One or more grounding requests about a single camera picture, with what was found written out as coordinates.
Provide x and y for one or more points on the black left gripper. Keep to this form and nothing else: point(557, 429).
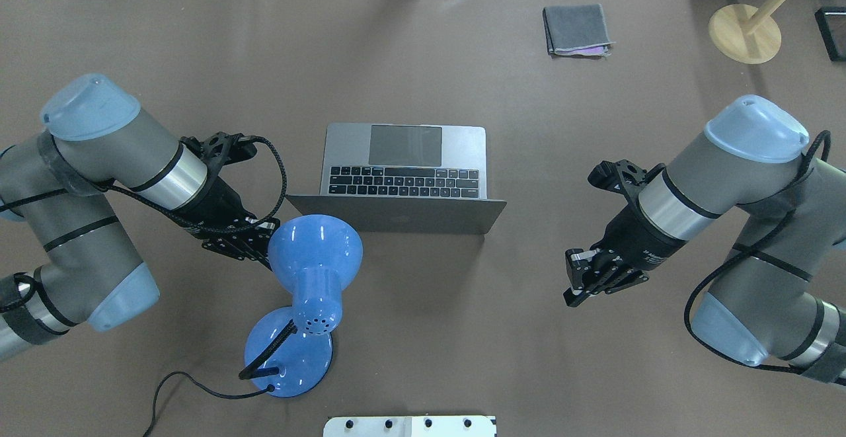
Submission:
point(216, 204)

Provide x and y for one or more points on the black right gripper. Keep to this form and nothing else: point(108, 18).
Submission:
point(633, 237)

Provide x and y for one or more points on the grey laptop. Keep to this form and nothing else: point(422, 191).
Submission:
point(405, 179)

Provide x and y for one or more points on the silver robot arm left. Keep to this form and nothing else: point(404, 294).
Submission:
point(96, 138)

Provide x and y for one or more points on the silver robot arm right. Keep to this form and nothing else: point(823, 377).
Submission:
point(754, 310)

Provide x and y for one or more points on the blue desk lamp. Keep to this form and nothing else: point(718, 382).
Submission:
point(314, 257)

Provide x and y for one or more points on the folded grey cloth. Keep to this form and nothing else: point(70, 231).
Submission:
point(576, 30)

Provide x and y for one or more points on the wooden mug tree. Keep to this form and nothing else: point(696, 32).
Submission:
point(746, 33)

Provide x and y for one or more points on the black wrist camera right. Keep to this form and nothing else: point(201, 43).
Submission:
point(623, 177)

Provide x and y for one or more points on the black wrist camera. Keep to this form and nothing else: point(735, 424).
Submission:
point(221, 149)
point(623, 177)

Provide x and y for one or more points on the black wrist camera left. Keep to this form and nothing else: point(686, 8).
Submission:
point(221, 149)

